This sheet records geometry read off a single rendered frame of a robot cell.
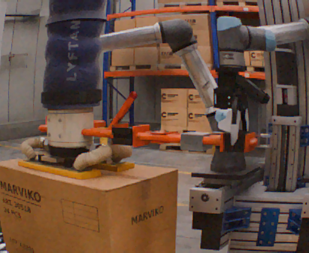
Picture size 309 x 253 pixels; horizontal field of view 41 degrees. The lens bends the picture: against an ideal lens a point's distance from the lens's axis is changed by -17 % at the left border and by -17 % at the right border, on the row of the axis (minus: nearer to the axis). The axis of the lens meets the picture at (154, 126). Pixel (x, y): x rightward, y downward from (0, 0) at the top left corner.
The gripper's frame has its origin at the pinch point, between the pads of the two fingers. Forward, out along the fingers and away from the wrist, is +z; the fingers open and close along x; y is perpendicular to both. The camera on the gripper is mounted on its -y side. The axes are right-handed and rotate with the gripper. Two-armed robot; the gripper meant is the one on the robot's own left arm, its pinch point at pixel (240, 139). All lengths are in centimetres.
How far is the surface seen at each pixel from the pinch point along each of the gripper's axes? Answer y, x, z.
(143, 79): 570, -863, -23
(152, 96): 548, -862, 18
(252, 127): 286, -844, 77
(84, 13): 51, 6, -40
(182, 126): 399, -726, 69
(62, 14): 57, 11, -41
